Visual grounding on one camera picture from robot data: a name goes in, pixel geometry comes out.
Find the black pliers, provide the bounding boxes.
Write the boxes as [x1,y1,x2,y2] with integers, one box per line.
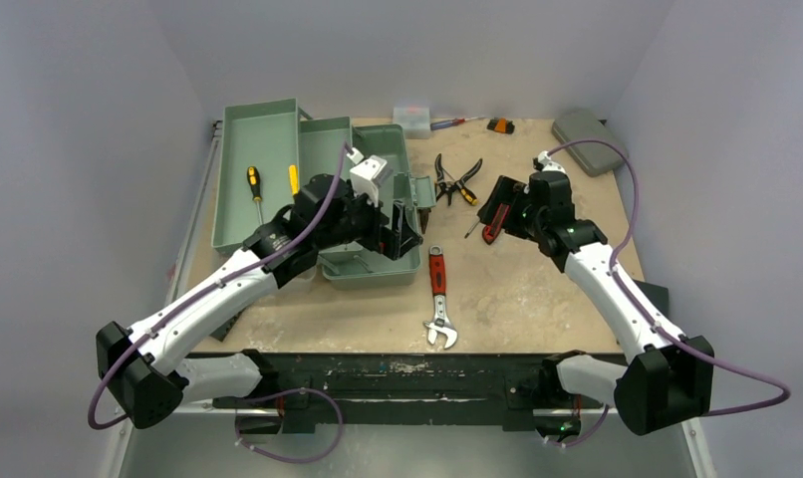
[434,153,483,206]

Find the red black utility knife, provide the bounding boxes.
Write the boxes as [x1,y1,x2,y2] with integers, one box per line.
[481,203,510,245]

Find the black block right edge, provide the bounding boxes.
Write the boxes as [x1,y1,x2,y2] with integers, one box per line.
[634,280,670,317]

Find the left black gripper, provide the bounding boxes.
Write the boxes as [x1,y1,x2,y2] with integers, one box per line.
[315,180,420,260]

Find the blue red screwdriver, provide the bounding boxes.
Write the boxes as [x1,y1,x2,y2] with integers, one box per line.
[429,117,480,131]

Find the orange black hex key set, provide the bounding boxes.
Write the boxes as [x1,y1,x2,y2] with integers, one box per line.
[487,118,515,134]

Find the aluminium frame rail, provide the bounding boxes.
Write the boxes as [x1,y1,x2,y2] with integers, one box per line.
[95,119,222,477]

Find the grey green case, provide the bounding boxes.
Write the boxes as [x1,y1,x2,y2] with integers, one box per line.
[551,109,628,177]

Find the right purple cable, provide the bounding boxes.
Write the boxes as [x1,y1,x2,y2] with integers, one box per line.
[536,138,791,450]

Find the black yellow phillips screwdriver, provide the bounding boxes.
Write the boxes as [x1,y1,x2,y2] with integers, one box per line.
[247,165,264,224]

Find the yellow handle screwdriver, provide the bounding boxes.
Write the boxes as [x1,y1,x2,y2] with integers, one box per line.
[288,164,301,195]

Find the clear small parts box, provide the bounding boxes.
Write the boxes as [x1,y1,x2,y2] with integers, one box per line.
[393,104,432,139]

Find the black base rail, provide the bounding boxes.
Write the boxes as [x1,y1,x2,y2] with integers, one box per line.
[209,351,634,437]

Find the green plastic tool box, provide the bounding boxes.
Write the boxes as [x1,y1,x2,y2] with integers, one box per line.
[211,98,435,256]

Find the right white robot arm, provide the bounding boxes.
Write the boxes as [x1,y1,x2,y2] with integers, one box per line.
[477,156,714,435]

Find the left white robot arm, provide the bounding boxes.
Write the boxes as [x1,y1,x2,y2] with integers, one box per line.
[88,145,422,430]

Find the red adjustable wrench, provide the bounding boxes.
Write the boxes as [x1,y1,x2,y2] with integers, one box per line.
[423,245,458,350]

